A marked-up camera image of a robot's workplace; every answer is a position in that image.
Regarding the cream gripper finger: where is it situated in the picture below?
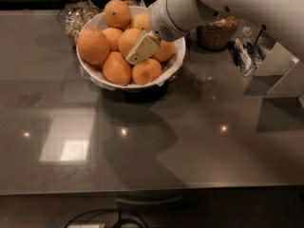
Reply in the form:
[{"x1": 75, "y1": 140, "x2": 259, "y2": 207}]
[{"x1": 125, "y1": 30, "x2": 161, "y2": 65}]

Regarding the back right yellowish orange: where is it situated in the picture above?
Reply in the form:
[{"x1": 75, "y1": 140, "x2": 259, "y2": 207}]
[{"x1": 130, "y1": 12, "x2": 151, "y2": 32}]

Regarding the right glass cereal jar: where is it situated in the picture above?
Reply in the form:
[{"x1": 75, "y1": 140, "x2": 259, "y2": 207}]
[{"x1": 196, "y1": 15, "x2": 240, "y2": 51}]

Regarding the left glass cereal jar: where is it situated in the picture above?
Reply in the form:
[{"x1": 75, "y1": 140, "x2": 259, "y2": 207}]
[{"x1": 57, "y1": 0, "x2": 100, "y2": 47}]

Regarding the front left orange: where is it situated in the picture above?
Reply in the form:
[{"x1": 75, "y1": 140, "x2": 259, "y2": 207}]
[{"x1": 102, "y1": 51, "x2": 132, "y2": 86}]

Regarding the white napkin holder box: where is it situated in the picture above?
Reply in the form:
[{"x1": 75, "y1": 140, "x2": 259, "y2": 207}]
[{"x1": 255, "y1": 43, "x2": 304, "y2": 107}]

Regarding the front right orange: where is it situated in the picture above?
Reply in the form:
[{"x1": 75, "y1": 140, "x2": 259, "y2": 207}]
[{"x1": 132, "y1": 58, "x2": 162, "y2": 86}]

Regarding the clear plastic cutlery packet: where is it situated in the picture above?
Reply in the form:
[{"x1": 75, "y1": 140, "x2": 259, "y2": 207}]
[{"x1": 228, "y1": 27, "x2": 262, "y2": 77}]

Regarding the black cable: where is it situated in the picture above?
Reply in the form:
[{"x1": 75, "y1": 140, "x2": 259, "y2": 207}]
[{"x1": 64, "y1": 208, "x2": 150, "y2": 228}]

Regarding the top orange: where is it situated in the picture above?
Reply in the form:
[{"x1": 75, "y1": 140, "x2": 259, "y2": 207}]
[{"x1": 104, "y1": 0, "x2": 132, "y2": 29}]

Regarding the center orange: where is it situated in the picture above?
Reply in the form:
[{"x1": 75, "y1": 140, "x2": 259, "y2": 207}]
[{"x1": 118, "y1": 28, "x2": 141, "y2": 58}]

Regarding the left large orange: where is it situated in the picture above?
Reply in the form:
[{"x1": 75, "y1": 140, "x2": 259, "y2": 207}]
[{"x1": 77, "y1": 28, "x2": 110, "y2": 65}]

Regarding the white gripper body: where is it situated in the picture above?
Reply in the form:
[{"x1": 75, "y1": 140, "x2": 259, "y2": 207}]
[{"x1": 150, "y1": 0, "x2": 202, "y2": 42}]

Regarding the small middle left orange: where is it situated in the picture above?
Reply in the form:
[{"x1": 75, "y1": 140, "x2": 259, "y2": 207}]
[{"x1": 103, "y1": 28, "x2": 123, "y2": 51}]

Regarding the white power adapter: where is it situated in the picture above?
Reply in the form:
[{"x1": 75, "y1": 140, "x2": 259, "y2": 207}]
[{"x1": 67, "y1": 223, "x2": 106, "y2": 228}]

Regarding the white bowl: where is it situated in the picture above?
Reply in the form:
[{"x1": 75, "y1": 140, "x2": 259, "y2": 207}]
[{"x1": 76, "y1": 6, "x2": 186, "y2": 92}]

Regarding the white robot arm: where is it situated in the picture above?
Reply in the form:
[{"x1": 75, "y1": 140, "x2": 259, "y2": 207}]
[{"x1": 127, "y1": 0, "x2": 304, "y2": 64}]

